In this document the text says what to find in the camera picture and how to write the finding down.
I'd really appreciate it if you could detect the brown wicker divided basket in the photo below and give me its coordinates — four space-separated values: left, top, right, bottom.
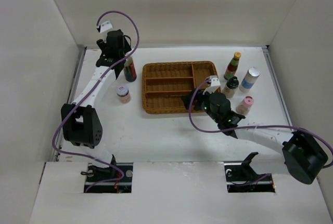
142 61 217 114

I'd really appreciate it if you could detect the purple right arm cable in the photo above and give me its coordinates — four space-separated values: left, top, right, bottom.
188 77 333 169

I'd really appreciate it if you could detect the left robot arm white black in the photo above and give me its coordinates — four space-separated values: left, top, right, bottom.
61 30 132 149

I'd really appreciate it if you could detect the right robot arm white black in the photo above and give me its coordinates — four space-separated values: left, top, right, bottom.
181 88 332 185

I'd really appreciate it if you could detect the pink cap spice shaker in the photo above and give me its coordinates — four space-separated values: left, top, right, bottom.
236 96 254 116

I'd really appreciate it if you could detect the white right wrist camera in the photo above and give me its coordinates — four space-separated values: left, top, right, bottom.
204 75 221 94

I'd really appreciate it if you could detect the white blue cylindrical shaker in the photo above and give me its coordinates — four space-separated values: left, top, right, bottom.
239 67 260 93

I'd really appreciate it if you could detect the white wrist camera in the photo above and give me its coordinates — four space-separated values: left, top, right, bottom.
204 75 221 94
97 20 113 34

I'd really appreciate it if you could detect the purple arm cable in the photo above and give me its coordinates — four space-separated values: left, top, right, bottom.
52 10 140 193
188 77 333 169

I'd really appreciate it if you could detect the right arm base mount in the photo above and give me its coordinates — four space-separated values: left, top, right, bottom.
224 152 275 193

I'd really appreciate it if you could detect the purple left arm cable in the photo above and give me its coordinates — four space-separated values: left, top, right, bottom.
52 10 140 193

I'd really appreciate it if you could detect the small jar white lid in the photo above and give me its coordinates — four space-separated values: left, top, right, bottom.
116 85 131 103

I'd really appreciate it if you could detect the red green sauce bottle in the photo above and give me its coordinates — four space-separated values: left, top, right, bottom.
224 52 241 80

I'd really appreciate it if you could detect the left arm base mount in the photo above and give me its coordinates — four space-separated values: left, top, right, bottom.
81 163 134 194

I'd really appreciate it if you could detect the black cap pepper shaker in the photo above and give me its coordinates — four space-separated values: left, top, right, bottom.
222 76 239 99

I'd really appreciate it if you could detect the dark soy sauce bottle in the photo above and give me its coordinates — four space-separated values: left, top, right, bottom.
123 56 137 82

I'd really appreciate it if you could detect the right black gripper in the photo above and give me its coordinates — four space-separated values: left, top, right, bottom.
181 87 221 124

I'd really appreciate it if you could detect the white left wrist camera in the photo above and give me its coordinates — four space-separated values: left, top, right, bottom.
97 20 113 34

